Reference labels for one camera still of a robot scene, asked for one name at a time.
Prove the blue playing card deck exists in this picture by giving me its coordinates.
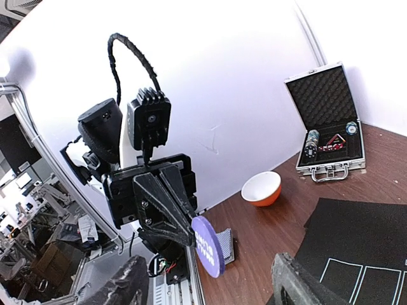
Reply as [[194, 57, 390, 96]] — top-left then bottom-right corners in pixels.
[[216, 228, 235, 264]]

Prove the black poker mat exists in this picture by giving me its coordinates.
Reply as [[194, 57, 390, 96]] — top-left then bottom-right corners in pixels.
[[295, 198, 406, 304]]

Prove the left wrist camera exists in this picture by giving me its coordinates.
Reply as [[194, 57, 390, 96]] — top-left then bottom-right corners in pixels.
[[127, 88, 172, 151]]

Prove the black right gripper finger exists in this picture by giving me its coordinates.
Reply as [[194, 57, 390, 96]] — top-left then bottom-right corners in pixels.
[[271, 252, 347, 304]]

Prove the red dice row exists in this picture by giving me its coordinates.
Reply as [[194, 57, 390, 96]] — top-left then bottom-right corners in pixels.
[[318, 143, 343, 152]]

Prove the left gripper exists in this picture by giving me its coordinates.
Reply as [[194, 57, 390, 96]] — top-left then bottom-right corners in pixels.
[[78, 154, 197, 305]]

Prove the orange white bowl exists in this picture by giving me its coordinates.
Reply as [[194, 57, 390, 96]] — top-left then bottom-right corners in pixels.
[[240, 171, 282, 207]]

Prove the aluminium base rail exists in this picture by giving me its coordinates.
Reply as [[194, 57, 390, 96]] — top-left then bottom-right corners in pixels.
[[147, 247, 206, 305]]

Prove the purple small blind button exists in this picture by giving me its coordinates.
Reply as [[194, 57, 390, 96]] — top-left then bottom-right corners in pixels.
[[191, 215, 225, 278]]

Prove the black braided cable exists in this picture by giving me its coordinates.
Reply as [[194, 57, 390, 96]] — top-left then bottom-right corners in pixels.
[[107, 32, 163, 105]]

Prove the aluminium poker chip case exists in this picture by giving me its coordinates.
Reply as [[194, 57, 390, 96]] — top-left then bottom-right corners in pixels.
[[284, 62, 366, 183]]

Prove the poker chip stack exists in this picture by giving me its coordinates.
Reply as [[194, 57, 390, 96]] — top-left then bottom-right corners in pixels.
[[304, 130, 320, 160]]

